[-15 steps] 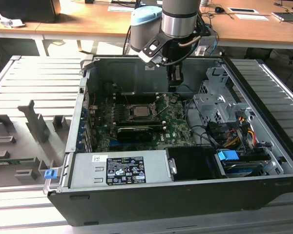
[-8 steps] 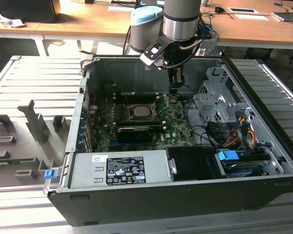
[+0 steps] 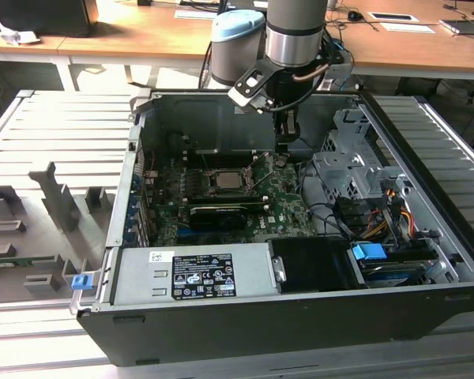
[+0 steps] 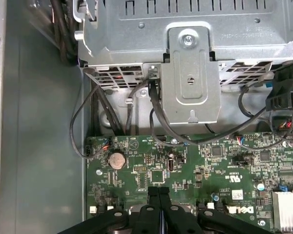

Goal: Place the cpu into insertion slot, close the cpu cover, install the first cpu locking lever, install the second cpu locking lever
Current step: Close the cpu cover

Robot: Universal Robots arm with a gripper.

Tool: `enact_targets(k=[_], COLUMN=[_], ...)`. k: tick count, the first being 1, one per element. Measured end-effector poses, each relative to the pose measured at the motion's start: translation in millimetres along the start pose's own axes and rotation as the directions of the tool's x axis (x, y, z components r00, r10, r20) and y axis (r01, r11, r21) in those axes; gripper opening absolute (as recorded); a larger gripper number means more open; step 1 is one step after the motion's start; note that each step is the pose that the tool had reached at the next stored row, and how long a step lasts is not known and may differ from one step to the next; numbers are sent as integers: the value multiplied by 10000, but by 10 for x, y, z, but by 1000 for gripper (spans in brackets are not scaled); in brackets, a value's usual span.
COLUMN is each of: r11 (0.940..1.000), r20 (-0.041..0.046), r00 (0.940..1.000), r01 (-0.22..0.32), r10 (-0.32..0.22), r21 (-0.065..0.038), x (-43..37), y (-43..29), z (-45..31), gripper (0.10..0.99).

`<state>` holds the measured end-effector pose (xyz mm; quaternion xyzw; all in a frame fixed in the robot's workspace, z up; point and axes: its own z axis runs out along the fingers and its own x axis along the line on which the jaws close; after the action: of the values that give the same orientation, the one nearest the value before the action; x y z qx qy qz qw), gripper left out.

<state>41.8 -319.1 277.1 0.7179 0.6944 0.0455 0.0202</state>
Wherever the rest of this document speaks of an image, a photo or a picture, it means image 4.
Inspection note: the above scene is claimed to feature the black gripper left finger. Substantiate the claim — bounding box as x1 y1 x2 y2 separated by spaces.
56 187 161 234

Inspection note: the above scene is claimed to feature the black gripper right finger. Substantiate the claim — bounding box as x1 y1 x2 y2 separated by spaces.
159 187 282 234

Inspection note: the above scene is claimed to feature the green motherboard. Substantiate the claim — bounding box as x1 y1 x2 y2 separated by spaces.
84 131 293 234

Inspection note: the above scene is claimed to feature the round coin cell battery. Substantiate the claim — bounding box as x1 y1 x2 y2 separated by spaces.
108 151 126 170

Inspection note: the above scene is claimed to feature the silver finned chipset heatsink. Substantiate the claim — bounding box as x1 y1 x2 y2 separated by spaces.
271 190 293 231

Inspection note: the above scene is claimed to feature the black open PC case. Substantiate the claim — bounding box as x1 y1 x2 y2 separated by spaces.
0 0 267 234

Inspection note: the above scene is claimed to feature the black plastic connector housing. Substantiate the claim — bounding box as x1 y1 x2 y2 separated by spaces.
265 41 293 142

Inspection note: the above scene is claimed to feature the grey metal drive cage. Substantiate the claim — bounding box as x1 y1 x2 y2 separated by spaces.
73 0 293 129

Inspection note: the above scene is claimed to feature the grey clipped cable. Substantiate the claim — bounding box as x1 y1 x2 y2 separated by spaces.
124 79 149 134

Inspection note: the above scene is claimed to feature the long black cable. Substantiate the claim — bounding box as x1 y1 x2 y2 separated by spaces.
197 82 276 147

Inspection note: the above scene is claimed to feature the black cable pair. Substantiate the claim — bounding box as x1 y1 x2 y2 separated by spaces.
91 80 124 136

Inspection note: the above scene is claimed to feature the thin black cable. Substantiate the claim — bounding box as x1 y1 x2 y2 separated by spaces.
69 68 113 159

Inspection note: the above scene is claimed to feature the thick black cable bundle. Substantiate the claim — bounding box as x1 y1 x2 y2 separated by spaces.
50 0 81 66

